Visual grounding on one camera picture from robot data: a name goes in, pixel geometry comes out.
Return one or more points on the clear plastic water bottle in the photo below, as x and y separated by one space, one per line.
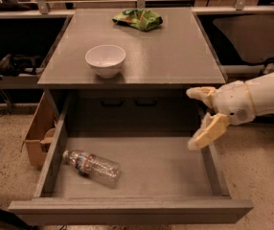
102 170

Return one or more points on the black headphones on shelf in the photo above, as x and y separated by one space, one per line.
13 65

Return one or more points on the black office chair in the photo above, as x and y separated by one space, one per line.
251 35

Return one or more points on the black drawer handle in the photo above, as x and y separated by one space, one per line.
112 102
146 101

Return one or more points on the white ceramic bowl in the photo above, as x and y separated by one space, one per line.
106 60

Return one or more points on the black left drawer handle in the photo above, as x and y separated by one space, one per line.
112 102

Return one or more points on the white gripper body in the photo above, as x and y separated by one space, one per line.
233 102

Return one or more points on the open grey top drawer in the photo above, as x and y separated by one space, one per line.
162 182

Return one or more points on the green chip bag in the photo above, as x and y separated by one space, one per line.
140 19

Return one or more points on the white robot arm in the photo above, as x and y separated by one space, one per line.
261 91

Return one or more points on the black right drawer handle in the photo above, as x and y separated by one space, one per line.
146 101

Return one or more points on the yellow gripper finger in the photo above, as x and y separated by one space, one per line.
204 94
212 127

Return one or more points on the grey cabinet with table top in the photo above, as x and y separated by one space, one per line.
161 63

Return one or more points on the brown cardboard box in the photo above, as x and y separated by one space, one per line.
43 120

